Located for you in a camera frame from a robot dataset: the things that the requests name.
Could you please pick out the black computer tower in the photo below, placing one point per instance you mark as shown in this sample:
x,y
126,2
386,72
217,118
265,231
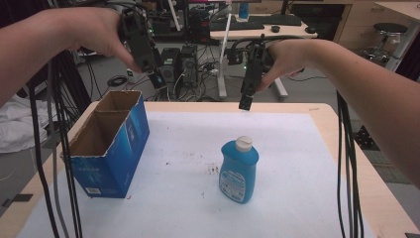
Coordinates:
x,y
170,64
188,64

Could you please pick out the person's right hand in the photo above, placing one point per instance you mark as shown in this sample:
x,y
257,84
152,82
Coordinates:
x,y
290,58

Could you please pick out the person's left hand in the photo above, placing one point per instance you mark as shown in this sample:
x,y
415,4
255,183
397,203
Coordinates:
x,y
95,31

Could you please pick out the black round stool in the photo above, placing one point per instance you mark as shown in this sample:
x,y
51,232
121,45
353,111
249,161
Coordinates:
x,y
386,39

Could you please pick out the blue cardboard box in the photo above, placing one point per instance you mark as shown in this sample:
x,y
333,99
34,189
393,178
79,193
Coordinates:
x,y
125,152

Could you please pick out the black keyboard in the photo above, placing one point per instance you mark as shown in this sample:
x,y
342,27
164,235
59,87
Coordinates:
x,y
236,25
280,20

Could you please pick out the white table mat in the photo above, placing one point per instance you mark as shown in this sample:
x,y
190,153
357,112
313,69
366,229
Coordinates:
x,y
185,214

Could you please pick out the white-legged desk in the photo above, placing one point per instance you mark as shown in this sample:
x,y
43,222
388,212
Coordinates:
x,y
237,33

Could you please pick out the blue bottle with white cap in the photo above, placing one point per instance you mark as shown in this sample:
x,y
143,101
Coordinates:
x,y
238,172

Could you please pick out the white cloth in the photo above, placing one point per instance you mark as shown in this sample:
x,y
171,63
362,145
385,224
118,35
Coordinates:
x,y
16,129

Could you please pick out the black computer mouse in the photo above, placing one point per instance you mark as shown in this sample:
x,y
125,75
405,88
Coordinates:
x,y
275,28
310,30

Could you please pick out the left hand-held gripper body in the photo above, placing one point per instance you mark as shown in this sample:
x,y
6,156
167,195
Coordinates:
x,y
140,43

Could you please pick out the wooden cabinet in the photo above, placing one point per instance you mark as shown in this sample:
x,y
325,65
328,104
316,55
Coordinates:
x,y
363,23

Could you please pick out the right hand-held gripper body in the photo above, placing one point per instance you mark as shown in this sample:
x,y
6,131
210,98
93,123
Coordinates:
x,y
254,66

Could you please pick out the black tape strip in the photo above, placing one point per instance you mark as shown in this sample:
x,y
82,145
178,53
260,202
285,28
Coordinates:
x,y
18,200

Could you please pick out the small blue bottle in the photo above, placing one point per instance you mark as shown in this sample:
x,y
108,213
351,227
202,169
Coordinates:
x,y
243,10

